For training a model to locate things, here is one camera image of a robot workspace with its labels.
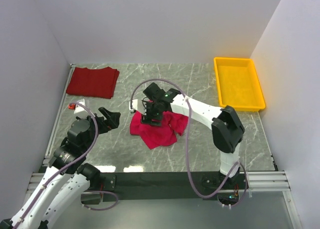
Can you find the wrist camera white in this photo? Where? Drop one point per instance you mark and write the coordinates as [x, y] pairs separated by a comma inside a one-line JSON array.
[[133, 105], [78, 109]]

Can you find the pink t shirt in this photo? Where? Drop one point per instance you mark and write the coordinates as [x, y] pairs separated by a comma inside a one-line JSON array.
[[172, 124]]

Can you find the folded dark red t shirt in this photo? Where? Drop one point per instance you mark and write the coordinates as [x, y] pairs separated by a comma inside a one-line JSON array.
[[98, 83]]

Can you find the yellow plastic tray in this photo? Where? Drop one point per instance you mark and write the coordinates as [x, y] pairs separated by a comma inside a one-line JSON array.
[[238, 84]]

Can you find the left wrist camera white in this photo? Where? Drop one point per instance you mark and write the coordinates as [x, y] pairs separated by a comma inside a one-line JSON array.
[[78, 109]]

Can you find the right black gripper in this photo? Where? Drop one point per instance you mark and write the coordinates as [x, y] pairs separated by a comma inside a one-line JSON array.
[[147, 119]]

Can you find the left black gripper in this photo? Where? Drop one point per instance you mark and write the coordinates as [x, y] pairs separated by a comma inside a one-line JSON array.
[[112, 121]]

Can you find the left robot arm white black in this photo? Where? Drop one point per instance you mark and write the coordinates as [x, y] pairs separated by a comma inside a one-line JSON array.
[[67, 175]]

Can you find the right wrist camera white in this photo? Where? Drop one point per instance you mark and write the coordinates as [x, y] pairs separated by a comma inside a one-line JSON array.
[[133, 105]]

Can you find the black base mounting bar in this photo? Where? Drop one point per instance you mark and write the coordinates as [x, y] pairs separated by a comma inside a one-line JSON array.
[[161, 185]]

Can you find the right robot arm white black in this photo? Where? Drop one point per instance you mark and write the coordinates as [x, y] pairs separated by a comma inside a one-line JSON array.
[[224, 123]]

